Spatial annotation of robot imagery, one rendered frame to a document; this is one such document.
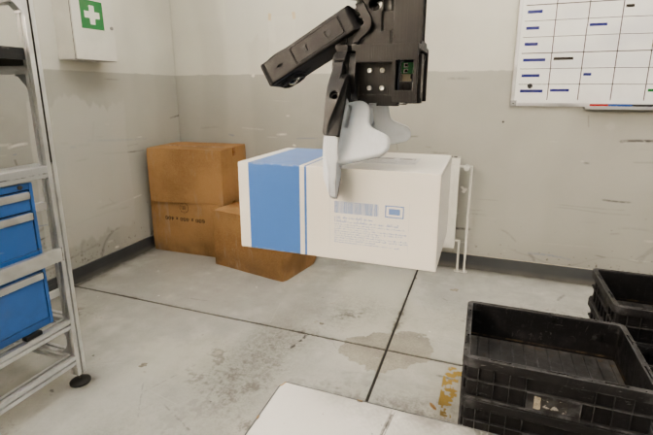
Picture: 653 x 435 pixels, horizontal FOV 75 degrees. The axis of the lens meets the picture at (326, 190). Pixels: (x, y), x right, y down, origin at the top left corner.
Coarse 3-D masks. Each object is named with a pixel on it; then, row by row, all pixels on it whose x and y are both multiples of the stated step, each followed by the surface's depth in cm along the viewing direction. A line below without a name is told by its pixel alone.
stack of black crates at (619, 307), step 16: (608, 272) 149; (624, 272) 148; (608, 288) 135; (624, 288) 148; (640, 288) 146; (592, 304) 148; (608, 304) 130; (624, 304) 147; (640, 304) 147; (608, 320) 132; (624, 320) 125; (640, 320) 124; (640, 336) 125
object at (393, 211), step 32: (256, 160) 44; (288, 160) 44; (320, 160) 44; (384, 160) 44; (416, 160) 44; (448, 160) 44; (256, 192) 43; (288, 192) 42; (320, 192) 41; (352, 192) 40; (384, 192) 39; (416, 192) 38; (448, 192) 47; (256, 224) 44; (288, 224) 43; (320, 224) 42; (352, 224) 40; (384, 224) 39; (416, 224) 38; (352, 256) 41; (384, 256) 40; (416, 256) 39
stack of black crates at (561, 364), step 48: (480, 336) 128; (528, 336) 123; (576, 336) 118; (624, 336) 110; (480, 384) 102; (528, 384) 98; (576, 384) 93; (624, 384) 107; (528, 432) 100; (576, 432) 95; (624, 432) 92
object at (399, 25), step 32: (384, 0) 40; (416, 0) 38; (384, 32) 40; (416, 32) 39; (352, 64) 40; (384, 64) 40; (416, 64) 38; (352, 96) 41; (384, 96) 40; (416, 96) 39
